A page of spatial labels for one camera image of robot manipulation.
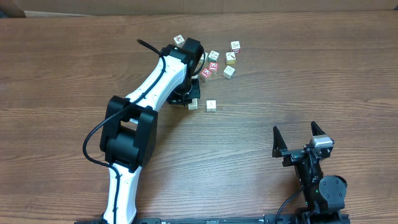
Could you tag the lower red letter block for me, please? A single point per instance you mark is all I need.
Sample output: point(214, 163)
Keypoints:
point(205, 74)

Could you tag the dog picture green block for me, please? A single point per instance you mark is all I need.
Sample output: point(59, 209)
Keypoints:
point(213, 56)

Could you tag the giraffe picture block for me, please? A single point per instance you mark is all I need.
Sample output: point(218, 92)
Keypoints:
point(211, 105)

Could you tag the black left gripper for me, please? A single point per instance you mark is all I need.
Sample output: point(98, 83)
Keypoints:
point(194, 91)

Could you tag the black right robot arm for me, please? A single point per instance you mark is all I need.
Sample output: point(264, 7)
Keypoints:
point(324, 195)

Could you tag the turtle picture block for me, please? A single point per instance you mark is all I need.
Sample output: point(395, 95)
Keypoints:
point(204, 58)

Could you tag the tree picture red block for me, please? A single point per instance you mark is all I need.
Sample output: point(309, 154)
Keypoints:
point(235, 46)

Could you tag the face picture block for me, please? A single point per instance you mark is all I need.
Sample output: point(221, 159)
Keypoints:
point(179, 41)

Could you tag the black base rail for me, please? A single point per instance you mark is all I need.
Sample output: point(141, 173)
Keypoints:
point(266, 219)

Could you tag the line drawing wooden block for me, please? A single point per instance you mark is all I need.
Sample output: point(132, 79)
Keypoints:
point(193, 105)

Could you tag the red letter block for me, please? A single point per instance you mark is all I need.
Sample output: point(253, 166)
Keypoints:
point(213, 67)
point(205, 74)

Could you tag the hammer picture yellow block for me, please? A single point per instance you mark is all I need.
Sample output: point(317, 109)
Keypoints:
point(230, 58)

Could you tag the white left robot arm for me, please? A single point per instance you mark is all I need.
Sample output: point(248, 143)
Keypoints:
point(129, 131)

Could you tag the upper red letter block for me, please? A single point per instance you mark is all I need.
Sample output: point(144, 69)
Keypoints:
point(213, 67)

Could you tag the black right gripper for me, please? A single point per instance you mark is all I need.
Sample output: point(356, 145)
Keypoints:
point(293, 155)

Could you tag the pretzel picture block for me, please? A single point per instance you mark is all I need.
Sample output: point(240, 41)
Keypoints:
point(229, 72)

